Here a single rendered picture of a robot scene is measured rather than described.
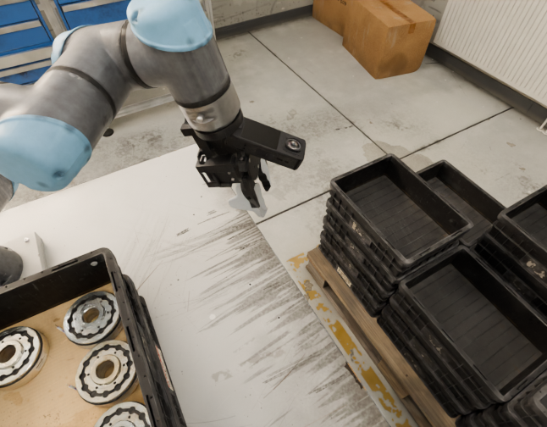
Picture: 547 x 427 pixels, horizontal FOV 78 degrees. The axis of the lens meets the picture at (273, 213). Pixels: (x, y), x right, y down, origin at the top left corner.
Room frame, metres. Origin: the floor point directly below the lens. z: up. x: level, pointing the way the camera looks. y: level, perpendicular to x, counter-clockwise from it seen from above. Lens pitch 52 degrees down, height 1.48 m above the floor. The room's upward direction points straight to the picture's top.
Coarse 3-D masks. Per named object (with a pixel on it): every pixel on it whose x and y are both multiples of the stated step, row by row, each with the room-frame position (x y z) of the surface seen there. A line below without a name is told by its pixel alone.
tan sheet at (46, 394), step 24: (48, 312) 0.26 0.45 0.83; (48, 336) 0.21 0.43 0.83; (120, 336) 0.21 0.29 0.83; (48, 360) 0.17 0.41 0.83; (72, 360) 0.17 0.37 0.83; (48, 384) 0.13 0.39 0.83; (72, 384) 0.13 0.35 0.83; (0, 408) 0.09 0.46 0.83; (24, 408) 0.09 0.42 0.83; (48, 408) 0.09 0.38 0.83; (72, 408) 0.09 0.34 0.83; (96, 408) 0.09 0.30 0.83
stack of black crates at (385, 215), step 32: (384, 160) 0.96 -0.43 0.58; (352, 192) 0.87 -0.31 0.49; (384, 192) 0.87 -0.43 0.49; (416, 192) 0.83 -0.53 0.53; (352, 224) 0.71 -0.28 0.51; (384, 224) 0.72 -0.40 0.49; (416, 224) 0.72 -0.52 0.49; (448, 224) 0.70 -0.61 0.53; (352, 256) 0.66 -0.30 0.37; (384, 256) 0.57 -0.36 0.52; (416, 256) 0.53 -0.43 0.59; (352, 288) 0.62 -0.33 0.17; (384, 288) 0.52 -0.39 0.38
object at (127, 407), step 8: (112, 408) 0.09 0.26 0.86; (120, 408) 0.09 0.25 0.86; (128, 408) 0.09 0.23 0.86; (136, 408) 0.09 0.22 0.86; (144, 408) 0.09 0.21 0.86; (104, 416) 0.08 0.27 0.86; (112, 416) 0.08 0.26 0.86; (120, 416) 0.08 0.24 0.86; (128, 416) 0.08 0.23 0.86; (136, 416) 0.08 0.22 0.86; (144, 416) 0.08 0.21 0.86; (96, 424) 0.06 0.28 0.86; (104, 424) 0.06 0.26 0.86; (112, 424) 0.06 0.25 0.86; (136, 424) 0.06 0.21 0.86; (144, 424) 0.06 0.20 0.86
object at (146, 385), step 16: (80, 256) 0.33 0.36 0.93; (96, 256) 0.33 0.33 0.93; (112, 256) 0.33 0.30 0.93; (48, 272) 0.29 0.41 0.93; (112, 272) 0.30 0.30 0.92; (0, 288) 0.26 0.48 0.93; (16, 288) 0.26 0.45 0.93; (128, 304) 0.24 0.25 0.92; (128, 320) 0.21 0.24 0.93; (128, 336) 0.18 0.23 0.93; (144, 352) 0.16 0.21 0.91; (144, 368) 0.13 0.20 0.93; (144, 384) 0.11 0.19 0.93; (144, 400) 0.09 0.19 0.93; (160, 416) 0.07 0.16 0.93
